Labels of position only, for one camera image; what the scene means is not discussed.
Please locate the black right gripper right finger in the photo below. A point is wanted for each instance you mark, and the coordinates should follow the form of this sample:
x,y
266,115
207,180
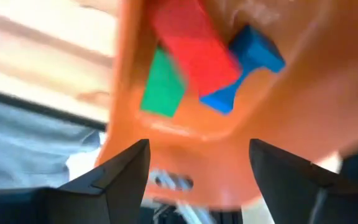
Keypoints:
x,y
291,193

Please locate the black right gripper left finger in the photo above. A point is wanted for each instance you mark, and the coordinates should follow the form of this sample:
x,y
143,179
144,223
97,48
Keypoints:
x,y
120,186

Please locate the large green block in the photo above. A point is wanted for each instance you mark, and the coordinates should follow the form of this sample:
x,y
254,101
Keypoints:
x,y
163,90

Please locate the blue arch block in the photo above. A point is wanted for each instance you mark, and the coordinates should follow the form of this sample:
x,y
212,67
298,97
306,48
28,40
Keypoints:
x,y
253,49

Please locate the red triangular block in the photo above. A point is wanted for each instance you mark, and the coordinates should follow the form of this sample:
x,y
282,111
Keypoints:
x,y
194,46

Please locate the orange plastic bin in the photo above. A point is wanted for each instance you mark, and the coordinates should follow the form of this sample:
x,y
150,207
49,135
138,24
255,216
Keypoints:
x,y
291,109

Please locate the black metal table frame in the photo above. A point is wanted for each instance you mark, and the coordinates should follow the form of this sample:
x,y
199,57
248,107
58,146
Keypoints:
x,y
42,109

